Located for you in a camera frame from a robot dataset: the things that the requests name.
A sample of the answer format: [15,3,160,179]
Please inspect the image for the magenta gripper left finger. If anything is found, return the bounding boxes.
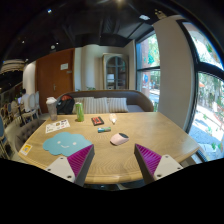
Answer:
[46,145,95,186]

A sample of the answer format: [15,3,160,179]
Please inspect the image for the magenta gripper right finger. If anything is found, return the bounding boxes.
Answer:
[134,144,182,184]

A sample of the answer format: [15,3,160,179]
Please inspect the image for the blue cloud mouse pad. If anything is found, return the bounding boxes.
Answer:
[43,132,91,157]

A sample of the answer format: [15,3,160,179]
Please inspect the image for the small teal packet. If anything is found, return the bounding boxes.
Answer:
[98,127,111,133]

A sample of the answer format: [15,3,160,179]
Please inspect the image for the printed menu card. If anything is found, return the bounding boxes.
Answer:
[45,119,70,134]

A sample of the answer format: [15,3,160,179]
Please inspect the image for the yellow table sticker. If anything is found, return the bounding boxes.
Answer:
[20,144,32,155]

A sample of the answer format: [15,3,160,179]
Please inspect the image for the green can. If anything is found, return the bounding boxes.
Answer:
[75,102,84,122]

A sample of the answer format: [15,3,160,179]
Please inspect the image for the clear plastic wrapper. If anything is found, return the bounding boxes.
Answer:
[109,113,117,124]

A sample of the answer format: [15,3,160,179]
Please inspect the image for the striped cushion left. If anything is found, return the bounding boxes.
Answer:
[74,97,109,114]

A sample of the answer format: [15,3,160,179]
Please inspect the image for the striped cushion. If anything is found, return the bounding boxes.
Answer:
[74,97,109,114]
[108,98,128,113]

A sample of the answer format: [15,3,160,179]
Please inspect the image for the black backpack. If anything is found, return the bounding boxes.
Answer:
[56,95,75,115]

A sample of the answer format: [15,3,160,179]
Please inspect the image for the grey tufted bench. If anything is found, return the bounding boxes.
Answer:
[15,119,44,151]

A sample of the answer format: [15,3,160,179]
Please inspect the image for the striped cushion right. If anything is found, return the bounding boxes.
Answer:
[108,98,128,113]

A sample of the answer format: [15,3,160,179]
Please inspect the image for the blue chair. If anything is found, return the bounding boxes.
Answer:
[0,114,11,160]

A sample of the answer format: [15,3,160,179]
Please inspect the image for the seated person in white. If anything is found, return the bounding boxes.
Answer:
[20,89,30,113]

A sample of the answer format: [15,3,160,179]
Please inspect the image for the orange wooden door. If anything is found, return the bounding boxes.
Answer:
[36,48,74,113]

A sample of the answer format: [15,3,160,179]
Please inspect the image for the arched glass cabinet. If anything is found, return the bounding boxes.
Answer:
[103,53,129,90]

